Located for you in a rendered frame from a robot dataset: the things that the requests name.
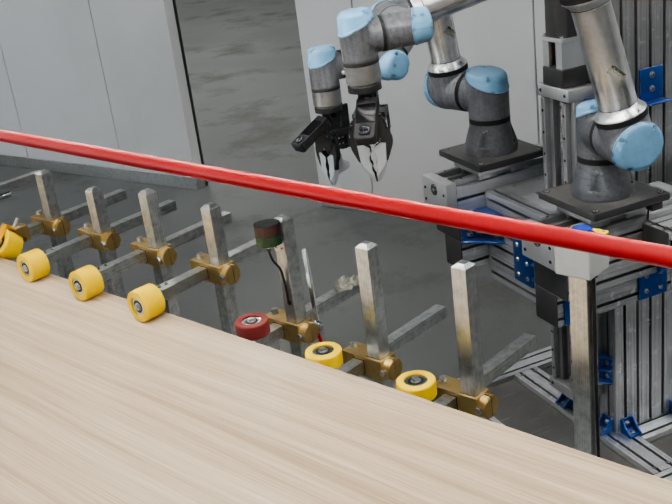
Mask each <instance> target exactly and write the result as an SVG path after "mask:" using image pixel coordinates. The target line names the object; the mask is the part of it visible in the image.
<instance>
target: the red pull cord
mask: <svg viewBox="0 0 672 504"><path fill-rule="evenodd" d="M0 142H6V143H11V144H16V145H21V146H27V147H32V148H37V149H43V150H48V151H53V152H58V153H64V154H69V155H74V156H80V157H85V158H90V159H95V160H101V161H106V162H111V163H116V164H122V165H127V166H132V167H138V168H143V169H148V170H153V171H159V172H164V173H169V174H174V175H180V176H185V177H190V178H196V179H201V180H206V181H211V182H217V183H222V184H227V185H232V186H238V187H243V188H248V189H254V190H259V191H264V192H269V193H275V194H280V195H285V196H290V197H296V198H301V199H306V200H312V201H317V202H322V203H327V204H333V205H338V206H343V207H349V208H354V209H359V210H364V211H370V212H375V213H380V214H385V215H391V216H396V217H401V218H407V219H412V220H417V221H422V222H428V223H433V224H438V225H443V226H449V227H454V228H459V229H465V230H470V231H475V232H480V233H486V234H491V235H496V236H501V237H507V238H512V239H517V240H523V241H528V242H533V243H538V244H544V245H549V246H554V247H559V248H565V249H570V250H575V251H581V252H586V253H591V254H596V255H602V256H607V257H612V258H618V259H623V260H628V261H633V262H639V263H644V264H649V265H654V266H660V267H665V268H670V269H672V246H669V245H663V244H657V243H651V242H646V241H640V240H634V239H628V238H623V237H617V236H611V235H605V234H600V233H594V232H588V231H582V230H577V229H571V228H565V227H559V226H554V225H548V224H542V223H536V222H531V221H525V220H519V219H514V218H508V217H502V216H496V215H491V214H485V213H479V212H473V211H468V210H462V209H456V208H450V207H445V206H439V205H433V204H427V203H422V202H416V201H410V200H404V199H399V198H393V197H387V196H381V195H376V194H370V193H364V192H358V191H353V190H347V189H341V188H335V187H330V186H324V185H318V184H312V183H307V182H301V181H295V180H289V179H284V178H278V177H272V176H266V175H261V174H255V173H249V172H244V171H238V170H232V169H226V168H221V167H215V166H209V165H203V164H198V163H192V162H186V161H180V160H175V159H169V158H163V157H157V156H152V155H146V154H140V153H134V152H129V151H123V150H117V149H111V148H106V147H100V146H94V145H88V144H83V143H77V142H71V141H65V140H60V139H54V138H48V137H42V136H37V135H31V134H25V133H19V132H14V131H8V130H2V129H0Z"/></svg>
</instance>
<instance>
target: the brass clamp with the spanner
mask: <svg viewBox="0 0 672 504"><path fill-rule="evenodd" d="M277 309H278V311H279V313H278V314H276V315H271V314H270V313H271V312H270V313H268V314H266V315H267V316H268V318H269V324H270V325H271V324H273V323H276V324H280V325H282V326H283V331H284V337H282V338H281V339H284V340H287V341H290V342H293V343H296V344H299V345H301V344H302V343H304V342H306V343H312V342H314V341H315V340H316V339H317V337H318V333H319V328H318V326H317V324H316V323H313V322H312V319H311V318H310V317H307V319H305V320H303V321H302V322H300V323H298V324H295V323H292V322H288V321H287V320H286V313H285V310H283V309H279V308H277Z"/></svg>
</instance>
